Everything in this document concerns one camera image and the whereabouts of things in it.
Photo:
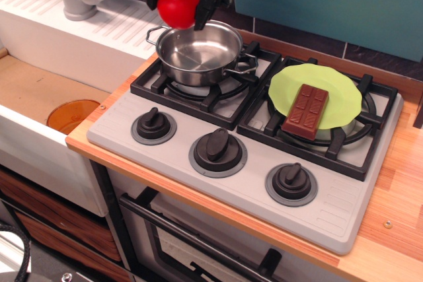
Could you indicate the red toy apple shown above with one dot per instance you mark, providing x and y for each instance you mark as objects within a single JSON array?
[{"x": 179, "y": 14}]

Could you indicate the brown chocolate bar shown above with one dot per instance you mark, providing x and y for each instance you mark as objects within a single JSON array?
[{"x": 306, "y": 112}]

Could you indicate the stainless steel pot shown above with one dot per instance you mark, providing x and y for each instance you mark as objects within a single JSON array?
[{"x": 201, "y": 58}]

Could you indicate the black left stove knob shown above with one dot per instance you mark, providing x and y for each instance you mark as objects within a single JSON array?
[{"x": 153, "y": 127}]

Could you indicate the black stove knob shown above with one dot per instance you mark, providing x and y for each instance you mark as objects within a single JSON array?
[
  {"x": 291, "y": 185},
  {"x": 218, "y": 154},
  {"x": 153, "y": 127}
]

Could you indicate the grey toy stove top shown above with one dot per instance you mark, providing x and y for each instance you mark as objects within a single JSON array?
[{"x": 331, "y": 220}]

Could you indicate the black middle stove knob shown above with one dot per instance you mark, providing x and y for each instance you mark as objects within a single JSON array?
[{"x": 218, "y": 154}]

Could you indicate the light green plate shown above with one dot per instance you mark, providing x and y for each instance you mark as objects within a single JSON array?
[{"x": 345, "y": 100}]

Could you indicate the black right stove knob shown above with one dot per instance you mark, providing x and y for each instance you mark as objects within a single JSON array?
[{"x": 291, "y": 185}]

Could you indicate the black left burner grate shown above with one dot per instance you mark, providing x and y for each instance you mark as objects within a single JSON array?
[{"x": 223, "y": 104}]

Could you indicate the black burner grate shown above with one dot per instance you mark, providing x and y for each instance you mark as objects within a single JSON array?
[
  {"x": 350, "y": 150},
  {"x": 223, "y": 104}
]

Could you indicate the white toy sink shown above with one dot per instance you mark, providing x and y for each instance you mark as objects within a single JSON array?
[{"x": 47, "y": 60}]

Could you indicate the toy oven door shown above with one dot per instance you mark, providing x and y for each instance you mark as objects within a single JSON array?
[{"x": 182, "y": 243}]

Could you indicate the wooden drawer fronts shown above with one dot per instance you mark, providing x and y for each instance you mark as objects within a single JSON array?
[{"x": 63, "y": 227}]

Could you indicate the black right burner grate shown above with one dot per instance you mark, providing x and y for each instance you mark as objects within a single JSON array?
[{"x": 350, "y": 150}]

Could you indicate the black oven door handle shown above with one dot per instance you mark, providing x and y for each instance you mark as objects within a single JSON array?
[{"x": 141, "y": 207}]

